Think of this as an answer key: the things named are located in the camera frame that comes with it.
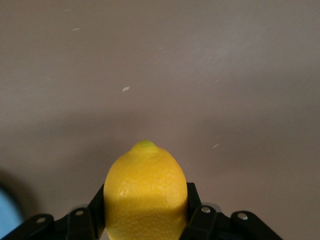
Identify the yellow lemon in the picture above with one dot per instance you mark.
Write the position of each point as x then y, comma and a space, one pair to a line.
146, 195

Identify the blue round plate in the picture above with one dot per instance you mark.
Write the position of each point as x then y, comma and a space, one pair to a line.
7, 215

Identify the brown table cover sheet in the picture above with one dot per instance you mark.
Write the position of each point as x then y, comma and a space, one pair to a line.
175, 75

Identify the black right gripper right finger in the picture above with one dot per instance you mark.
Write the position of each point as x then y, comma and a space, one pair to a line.
205, 220

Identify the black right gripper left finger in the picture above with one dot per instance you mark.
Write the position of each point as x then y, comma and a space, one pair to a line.
82, 222

